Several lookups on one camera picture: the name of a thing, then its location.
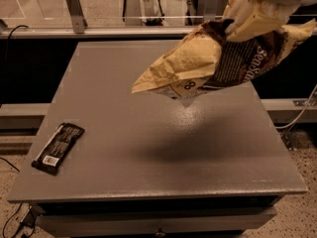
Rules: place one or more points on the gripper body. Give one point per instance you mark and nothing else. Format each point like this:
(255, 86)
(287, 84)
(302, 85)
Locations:
(253, 17)

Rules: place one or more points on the brown and yellow chip bag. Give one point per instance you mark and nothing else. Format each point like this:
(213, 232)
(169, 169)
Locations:
(205, 60)

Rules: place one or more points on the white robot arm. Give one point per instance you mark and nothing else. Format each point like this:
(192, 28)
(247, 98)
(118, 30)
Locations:
(253, 18)

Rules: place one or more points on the black rxbar chocolate bar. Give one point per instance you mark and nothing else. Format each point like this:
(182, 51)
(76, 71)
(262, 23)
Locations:
(56, 149)

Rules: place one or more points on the grey table with drawer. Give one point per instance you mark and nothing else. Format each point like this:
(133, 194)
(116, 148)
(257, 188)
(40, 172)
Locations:
(146, 163)

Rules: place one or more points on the right metal railing post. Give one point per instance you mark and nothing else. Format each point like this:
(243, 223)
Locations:
(210, 9)

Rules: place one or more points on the metal railing post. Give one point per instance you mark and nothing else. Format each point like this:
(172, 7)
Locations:
(78, 21)
(210, 9)

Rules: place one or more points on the left metal railing post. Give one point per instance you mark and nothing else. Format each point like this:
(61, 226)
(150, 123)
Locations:
(78, 21)

